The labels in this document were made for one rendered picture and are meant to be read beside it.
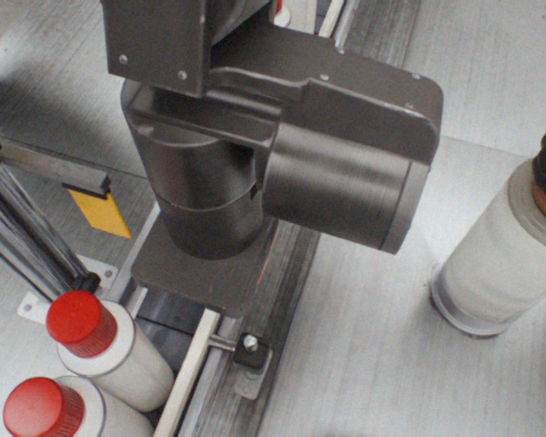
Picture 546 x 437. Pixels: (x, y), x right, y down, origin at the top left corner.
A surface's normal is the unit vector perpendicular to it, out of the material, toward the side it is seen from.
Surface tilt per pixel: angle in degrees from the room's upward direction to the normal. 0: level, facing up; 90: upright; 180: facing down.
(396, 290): 0
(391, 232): 76
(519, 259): 87
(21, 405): 2
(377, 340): 0
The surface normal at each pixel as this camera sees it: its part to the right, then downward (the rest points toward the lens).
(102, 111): 0.00, -0.49
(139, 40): -0.32, 0.58
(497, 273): -0.77, 0.53
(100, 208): -0.32, 0.83
